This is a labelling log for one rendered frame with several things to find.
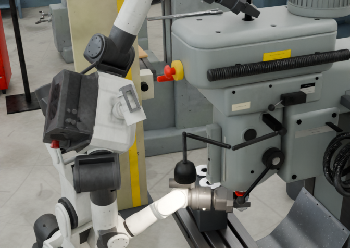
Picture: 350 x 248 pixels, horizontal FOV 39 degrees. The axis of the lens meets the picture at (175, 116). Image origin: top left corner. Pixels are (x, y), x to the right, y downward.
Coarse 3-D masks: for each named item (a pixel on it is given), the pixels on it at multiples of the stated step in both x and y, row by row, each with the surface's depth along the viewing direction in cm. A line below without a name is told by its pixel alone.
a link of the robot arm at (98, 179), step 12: (84, 168) 160; (96, 168) 160; (108, 168) 160; (84, 180) 158; (96, 180) 159; (108, 180) 159; (96, 192) 162; (108, 192) 162; (96, 204) 165; (108, 204) 165
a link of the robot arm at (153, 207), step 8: (176, 192) 175; (160, 200) 176; (168, 200) 175; (176, 200) 175; (184, 200) 175; (152, 208) 178; (160, 208) 176; (168, 208) 175; (176, 208) 175; (160, 216) 177
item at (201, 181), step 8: (200, 168) 216; (200, 176) 212; (200, 184) 205; (208, 184) 207; (216, 184) 205; (200, 216) 205; (208, 216) 206; (216, 216) 207; (224, 216) 207; (200, 224) 207; (208, 224) 208; (216, 224) 208; (224, 224) 209
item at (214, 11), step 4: (196, 12) 157; (200, 12) 157; (204, 12) 157; (208, 12) 157; (212, 12) 156; (216, 12) 157; (220, 12) 157; (160, 16) 154; (164, 16) 153; (168, 16) 153; (172, 16) 153; (176, 16) 154; (180, 16) 154; (184, 16) 155; (188, 16) 155; (148, 20) 151; (152, 20) 152
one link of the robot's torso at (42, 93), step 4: (48, 84) 196; (40, 88) 196; (44, 88) 195; (48, 88) 196; (36, 92) 197; (40, 92) 196; (44, 92) 196; (48, 92) 195; (36, 96) 199; (40, 96) 196; (44, 96) 196; (40, 100) 195; (44, 100) 192; (40, 104) 196; (44, 104) 193; (44, 108) 194; (44, 112) 195; (64, 152) 197
